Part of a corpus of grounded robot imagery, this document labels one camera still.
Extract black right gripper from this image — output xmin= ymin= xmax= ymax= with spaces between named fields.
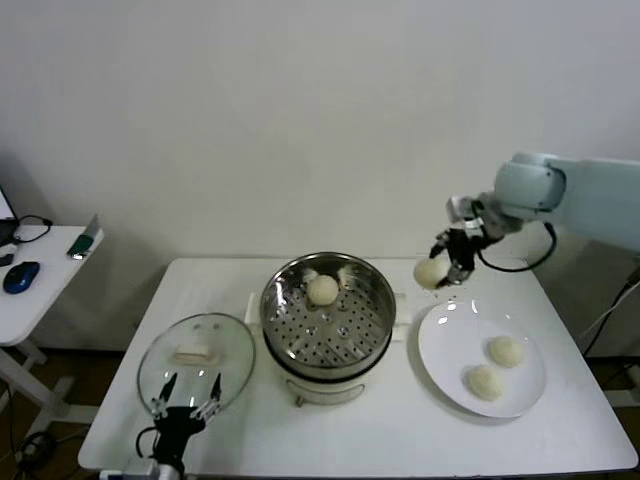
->
xmin=429 ymin=227 xmax=484 ymax=290

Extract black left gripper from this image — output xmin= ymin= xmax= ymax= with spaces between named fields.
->
xmin=149 ymin=372 xmax=224 ymax=471

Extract white steamed baozi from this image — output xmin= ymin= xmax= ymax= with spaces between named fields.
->
xmin=412 ymin=257 xmax=451 ymax=291
xmin=467 ymin=364 xmax=506 ymax=403
xmin=305 ymin=274 xmax=339 ymax=307
xmin=487 ymin=335 xmax=527 ymax=370

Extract glass lid with cream handle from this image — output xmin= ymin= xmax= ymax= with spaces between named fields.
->
xmin=137 ymin=312 xmax=257 ymax=416

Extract perforated steel steamer basket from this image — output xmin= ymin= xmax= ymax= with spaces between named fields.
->
xmin=244 ymin=252 xmax=412 ymax=377

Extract white round plate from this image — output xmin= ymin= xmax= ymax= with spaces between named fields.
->
xmin=408 ymin=299 xmax=550 ymax=420

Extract cream electric cooking pot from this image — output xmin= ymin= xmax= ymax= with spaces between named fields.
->
xmin=243 ymin=299 xmax=416 ymax=407

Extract white side table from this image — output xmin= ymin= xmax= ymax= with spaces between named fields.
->
xmin=0 ymin=224 xmax=106 ymax=436

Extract green and white flat box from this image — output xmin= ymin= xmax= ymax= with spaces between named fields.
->
xmin=67 ymin=214 xmax=105 ymax=261

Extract blue computer mouse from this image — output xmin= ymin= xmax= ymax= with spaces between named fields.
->
xmin=2 ymin=260 xmax=41 ymax=295

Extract laptop computer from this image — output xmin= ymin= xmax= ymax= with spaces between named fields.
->
xmin=0 ymin=184 xmax=19 ymax=246

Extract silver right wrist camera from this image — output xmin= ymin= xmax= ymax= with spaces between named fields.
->
xmin=446 ymin=195 xmax=489 ymax=236

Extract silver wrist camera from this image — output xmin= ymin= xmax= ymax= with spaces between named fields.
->
xmin=446 ymin=195 xmax=489 ymax=236
xmin=98 ymin=457 xmax=176 ymax=480

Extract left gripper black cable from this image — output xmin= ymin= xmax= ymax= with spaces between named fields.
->
xmin=135 ymin=427 xmax=161 ymax=459

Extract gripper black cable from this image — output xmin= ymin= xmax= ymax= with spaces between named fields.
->
xmin=474 ymin=219 xmax=559 ymax=274
xmin=135 ymin=427 xmax=161 ymax=459

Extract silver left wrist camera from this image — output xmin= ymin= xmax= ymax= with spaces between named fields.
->
xmin=98 ymin=457 xmax=176 ymax=480

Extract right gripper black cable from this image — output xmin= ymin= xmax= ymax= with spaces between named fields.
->
xmin=474 ymin=219 xmax=559 ymax=274

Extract power cable with black plug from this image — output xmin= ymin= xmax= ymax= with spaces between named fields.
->
xmin=579 ymin=267 xmax=640 ymax=351

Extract tangled floor cables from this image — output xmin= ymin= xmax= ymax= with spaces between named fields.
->
xmin=14 ymin=428 xmax=57 ymax=474

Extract black looped cable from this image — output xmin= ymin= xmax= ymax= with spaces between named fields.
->
xmin=12 ymin=214 xmax=54 ymax=246

